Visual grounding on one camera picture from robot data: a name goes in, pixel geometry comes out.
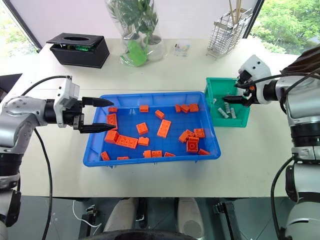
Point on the black window frame bar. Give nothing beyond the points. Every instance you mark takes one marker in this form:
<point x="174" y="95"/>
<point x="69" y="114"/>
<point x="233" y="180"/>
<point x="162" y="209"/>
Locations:
<point x="253" y="18"/>
<point x="25" y="25"/>

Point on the wooden stick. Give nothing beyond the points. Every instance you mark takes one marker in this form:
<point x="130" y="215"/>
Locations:
<point x="232" y="11"/>
<point x="238" y="6"/>

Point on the orange toy brick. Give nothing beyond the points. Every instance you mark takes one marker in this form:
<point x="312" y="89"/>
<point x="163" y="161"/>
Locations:
<point x="112" y="109"/>
<point x="183" y="137"/>
<point x="105" y="155"/>
<point x="156" y="153"/>
<point x="111" y="137"/>
<point x="193" y="146"/>
<point x="144" y="108"/>
<point x="194" y="138"/>
<point x="199" y="133"/>
<point x="185" y="108"/>
<point x="159" y="114"/>
<point x="164" y="128"/>
<point x="169" y="154"/>
<point x="142" y="128"/>
<point x="112" y="120"/>
<point x="190" y="132"/>
<point x="194" y="107"/>
<point x="147" y="154"/>
<point x="122" y="158"/>
<point x="204" y="151"/>
<point x="126" y="142"/>
<point x="177" y="108"/>
<point x="143" y="141"/>

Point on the blue plastic bin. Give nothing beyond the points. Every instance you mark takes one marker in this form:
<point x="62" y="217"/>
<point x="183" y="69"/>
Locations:
<point x="150" y="161"/>

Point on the black table bracket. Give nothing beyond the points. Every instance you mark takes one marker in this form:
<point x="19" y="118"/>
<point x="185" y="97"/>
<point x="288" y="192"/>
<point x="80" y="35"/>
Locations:
<point x="91" y="217"/>
<point x="225" y="212"/>

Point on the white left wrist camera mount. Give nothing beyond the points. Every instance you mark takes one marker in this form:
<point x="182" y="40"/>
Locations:
<point x="65" y="95"/>

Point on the black flat device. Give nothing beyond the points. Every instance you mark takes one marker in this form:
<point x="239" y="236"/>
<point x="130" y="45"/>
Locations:
<point x="8" y="86"/>

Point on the black tissue box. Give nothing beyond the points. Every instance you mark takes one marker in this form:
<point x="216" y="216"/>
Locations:
<point x="80" y="56"/>

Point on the white plant pot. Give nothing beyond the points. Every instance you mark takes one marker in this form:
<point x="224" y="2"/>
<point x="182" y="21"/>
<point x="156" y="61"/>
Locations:
<point x="155" y="47"/>

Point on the black post under table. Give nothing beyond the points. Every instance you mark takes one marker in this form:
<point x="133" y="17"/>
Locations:
<point x="141" y="212"/>

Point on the green plant in clear wrap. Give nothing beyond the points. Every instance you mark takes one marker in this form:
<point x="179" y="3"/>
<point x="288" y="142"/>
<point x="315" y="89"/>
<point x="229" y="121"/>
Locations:
<point x="135" y="17"/>

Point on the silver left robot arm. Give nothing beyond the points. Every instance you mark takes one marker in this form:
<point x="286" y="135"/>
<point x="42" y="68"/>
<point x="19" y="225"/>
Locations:
<point x="17" y="107"/>

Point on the white rounded robot leg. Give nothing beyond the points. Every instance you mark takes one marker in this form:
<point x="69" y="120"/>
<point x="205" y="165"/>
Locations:
<point x="120" y="215"/>
<point x="191" y="217"/>

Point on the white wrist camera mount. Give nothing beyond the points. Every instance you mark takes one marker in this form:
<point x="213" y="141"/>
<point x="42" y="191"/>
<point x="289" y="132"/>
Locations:
<point x="65" y="95"/>
<point x="260" y="68"/>

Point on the small clear plastic packet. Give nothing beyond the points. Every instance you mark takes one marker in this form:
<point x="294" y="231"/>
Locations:
<point x="182" y="48"/>

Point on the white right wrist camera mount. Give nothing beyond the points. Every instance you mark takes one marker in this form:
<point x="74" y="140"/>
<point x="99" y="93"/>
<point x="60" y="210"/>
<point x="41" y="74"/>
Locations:
<point x="260" y="68"/>

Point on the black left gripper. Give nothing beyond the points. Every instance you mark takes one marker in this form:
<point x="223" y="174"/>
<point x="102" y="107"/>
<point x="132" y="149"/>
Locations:
<point x="75" y="118"/>

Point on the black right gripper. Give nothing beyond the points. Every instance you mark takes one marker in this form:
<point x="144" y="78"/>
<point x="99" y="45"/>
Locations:
<point x="246" y="80"/>

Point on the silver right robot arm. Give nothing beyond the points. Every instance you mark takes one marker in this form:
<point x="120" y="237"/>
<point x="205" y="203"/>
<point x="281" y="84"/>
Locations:
<point x="300" y="110"/>

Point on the dark brown streaked object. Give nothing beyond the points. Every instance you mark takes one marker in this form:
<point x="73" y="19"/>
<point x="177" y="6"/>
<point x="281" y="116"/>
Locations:
<point x="305" y="61"/>

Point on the green plastic bin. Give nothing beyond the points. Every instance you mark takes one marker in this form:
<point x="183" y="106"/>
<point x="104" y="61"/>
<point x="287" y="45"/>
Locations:
<point x="225" y="122"/>

